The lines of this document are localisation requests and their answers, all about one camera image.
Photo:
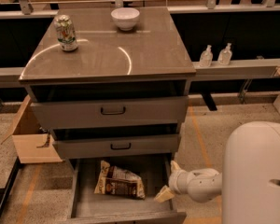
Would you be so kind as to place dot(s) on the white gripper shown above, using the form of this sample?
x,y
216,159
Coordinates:
x,y
176,181

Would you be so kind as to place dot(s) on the brown chip bag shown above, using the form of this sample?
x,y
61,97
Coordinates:
x,y
113,180

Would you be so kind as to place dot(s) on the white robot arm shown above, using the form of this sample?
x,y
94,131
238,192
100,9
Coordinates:
x,y
249,182

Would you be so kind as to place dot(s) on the grey top drawer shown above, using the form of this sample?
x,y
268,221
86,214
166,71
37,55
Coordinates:
x,y
111,113

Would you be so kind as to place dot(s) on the grey drawer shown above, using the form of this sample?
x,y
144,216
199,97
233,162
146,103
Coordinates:
x,y
87,207
111,113
111,147

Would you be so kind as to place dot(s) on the grey bottom drawer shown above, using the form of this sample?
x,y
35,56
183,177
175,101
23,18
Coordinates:
x,y
87,207

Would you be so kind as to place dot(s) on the grey middle drawer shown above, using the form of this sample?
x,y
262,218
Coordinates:
x,y
111,147

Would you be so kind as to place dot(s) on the grey drawer cabinet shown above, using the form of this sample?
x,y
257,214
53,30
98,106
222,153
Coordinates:
x,y
150,61

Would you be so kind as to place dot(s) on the clear sanitizer bottle left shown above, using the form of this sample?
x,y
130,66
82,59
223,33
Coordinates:
x,y
206,57

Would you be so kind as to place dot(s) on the clear sanitizer bottle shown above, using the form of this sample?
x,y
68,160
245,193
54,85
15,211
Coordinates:
x,y
206,57
225,55

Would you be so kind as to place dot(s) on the clear sanitizer bottle right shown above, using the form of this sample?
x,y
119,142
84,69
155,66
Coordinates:
x,y
225,55

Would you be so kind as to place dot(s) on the open cardboard box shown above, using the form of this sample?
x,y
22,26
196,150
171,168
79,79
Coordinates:
x,y
32,143

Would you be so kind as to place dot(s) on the white ceramic bowl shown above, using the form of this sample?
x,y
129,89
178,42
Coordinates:
x,y
125,17

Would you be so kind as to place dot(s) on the green white soda can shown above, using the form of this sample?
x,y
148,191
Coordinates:
x,y
65,30

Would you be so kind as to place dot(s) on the black floor frame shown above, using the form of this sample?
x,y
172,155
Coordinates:
x,y
5,191

